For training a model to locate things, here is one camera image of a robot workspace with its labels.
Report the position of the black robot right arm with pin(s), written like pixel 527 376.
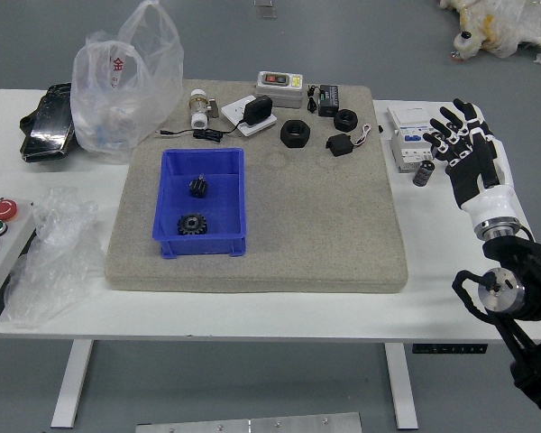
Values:
pixel 532 288

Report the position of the white circuit breaker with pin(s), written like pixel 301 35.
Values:
pixel 408 135

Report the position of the plush toy in plastic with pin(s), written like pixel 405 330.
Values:
pixel 500 27

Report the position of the big black gear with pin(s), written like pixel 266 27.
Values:
pixel 192 224

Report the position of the small black gear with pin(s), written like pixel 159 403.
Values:
pixel 198 187

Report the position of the black power supply box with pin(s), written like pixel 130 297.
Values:
pixel 329 100

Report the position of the small black hex nut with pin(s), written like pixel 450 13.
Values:
pixel 345 120

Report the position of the black table control panel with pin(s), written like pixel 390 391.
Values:
pixel 448 349

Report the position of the blue plastic box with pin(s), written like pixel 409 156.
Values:
pixel 216 198

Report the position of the grey control box with buttons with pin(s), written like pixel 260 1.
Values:
pixel 4 257

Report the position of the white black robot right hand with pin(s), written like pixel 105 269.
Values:
pixel 473 180

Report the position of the brass valve white fittings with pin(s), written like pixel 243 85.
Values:
pixel 199 108

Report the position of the white table leg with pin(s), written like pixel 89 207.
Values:
pixel 72 383
pixel 401 388

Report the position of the grey-brown foam mat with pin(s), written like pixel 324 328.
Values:
pixel 297 225

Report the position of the white wall socket plate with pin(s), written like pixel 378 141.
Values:
pixel 234 115

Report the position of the small black module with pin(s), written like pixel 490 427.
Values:
pixel 339 144

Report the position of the clear floor marker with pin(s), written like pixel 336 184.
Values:
pixel 264 9

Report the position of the black capacitor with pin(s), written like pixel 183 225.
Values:
pixel 423 173

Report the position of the grey push-button switch box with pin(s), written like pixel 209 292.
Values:
pixel 279 92

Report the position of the silver metal plate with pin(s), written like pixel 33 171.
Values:
pixel 248 425

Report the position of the crumpled clear plastic bag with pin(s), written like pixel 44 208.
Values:
pixel 49 261

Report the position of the black power adapter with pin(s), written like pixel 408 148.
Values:
pixel 258 110

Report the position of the black plastic packaging tray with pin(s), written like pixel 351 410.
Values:
pixel 47 122

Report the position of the big black hex nut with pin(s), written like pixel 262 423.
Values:
pixel 295 133

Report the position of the white plastic bag red print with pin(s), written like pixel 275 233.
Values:
pixel 117 90

